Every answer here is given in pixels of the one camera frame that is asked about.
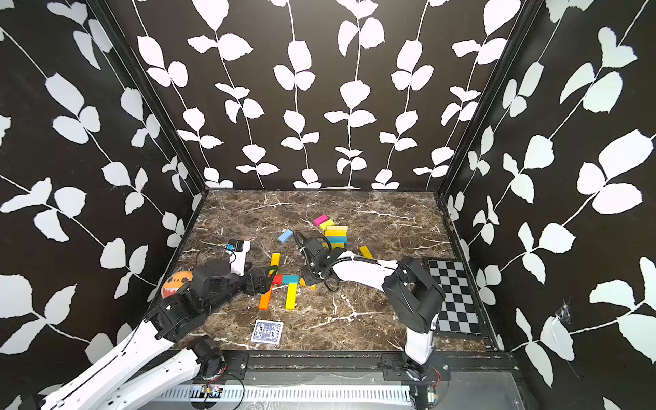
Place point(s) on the natural wood long block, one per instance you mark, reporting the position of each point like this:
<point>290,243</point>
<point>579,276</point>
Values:
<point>338,228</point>

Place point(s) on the blue playing card box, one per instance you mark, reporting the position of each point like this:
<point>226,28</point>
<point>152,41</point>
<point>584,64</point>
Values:
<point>267,332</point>

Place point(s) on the lime green short block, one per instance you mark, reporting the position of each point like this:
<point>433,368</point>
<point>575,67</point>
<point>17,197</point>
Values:
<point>325,225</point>

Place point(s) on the orange plush toy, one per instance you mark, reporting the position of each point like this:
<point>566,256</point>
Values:
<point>175,282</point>

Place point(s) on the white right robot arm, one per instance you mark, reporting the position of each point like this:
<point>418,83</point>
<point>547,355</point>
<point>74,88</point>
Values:
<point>413,293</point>

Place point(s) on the amber yellow long block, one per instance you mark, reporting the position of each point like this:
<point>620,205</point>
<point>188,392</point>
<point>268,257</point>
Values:
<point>336,233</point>

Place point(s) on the light blue block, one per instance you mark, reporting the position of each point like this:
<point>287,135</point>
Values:
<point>285,236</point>

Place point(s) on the black white checkerboard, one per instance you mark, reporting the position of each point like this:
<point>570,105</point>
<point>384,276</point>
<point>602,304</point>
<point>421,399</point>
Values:
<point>458,313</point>

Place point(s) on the yellow plank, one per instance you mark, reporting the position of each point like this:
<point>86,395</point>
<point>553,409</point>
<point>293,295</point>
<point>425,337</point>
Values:
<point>291,297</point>
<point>365,252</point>

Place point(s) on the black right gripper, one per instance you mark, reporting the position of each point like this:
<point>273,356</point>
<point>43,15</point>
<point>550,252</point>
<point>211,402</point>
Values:
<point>309,281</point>

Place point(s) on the black metal base rail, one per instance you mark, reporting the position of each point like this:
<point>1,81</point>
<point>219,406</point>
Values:
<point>392,365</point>

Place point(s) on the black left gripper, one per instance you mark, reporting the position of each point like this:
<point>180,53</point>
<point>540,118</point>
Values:
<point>264,284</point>

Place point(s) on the teal block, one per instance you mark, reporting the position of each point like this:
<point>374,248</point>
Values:
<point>290,280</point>

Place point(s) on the orange block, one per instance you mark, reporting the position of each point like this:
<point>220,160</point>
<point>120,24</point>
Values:
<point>265,300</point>

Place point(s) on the magenta block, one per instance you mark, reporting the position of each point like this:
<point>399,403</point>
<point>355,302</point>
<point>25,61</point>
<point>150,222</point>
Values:
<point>320,220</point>

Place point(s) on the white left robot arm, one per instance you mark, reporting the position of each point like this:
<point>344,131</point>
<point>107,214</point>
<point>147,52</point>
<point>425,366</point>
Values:
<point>115,382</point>

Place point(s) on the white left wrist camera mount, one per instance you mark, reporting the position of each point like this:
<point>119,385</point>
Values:
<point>238,250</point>

